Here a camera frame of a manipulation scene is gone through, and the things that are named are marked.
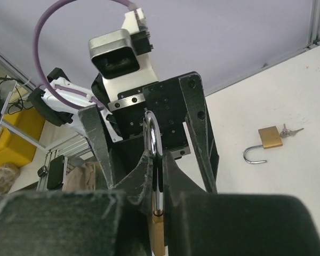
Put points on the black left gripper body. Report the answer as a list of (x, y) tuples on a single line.
[(165, 99)]

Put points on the black smartphone on stand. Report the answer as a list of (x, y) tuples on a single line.
[(56, 172)]

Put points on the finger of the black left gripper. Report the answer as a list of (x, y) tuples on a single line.
[(94, 128), (200, 129)]

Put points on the long-shackle brass padlock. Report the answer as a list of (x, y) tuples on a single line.
[(153, 145)]

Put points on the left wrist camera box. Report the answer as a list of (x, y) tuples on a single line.
[(122, 57)]

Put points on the large brass padlock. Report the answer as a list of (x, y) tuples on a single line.
[(270, 138)]

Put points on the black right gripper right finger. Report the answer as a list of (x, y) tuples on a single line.
[(202, 223)]

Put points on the yellow box under table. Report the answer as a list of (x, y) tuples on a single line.
[(13, 148)]

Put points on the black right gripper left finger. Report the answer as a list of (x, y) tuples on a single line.
[(101, 222)]

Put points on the aluminium frame post right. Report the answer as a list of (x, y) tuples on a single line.
[(314, 27)]

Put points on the small silver key bunch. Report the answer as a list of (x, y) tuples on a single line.
[(285, 133)]

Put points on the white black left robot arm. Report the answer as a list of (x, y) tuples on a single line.
[(60, 105)]

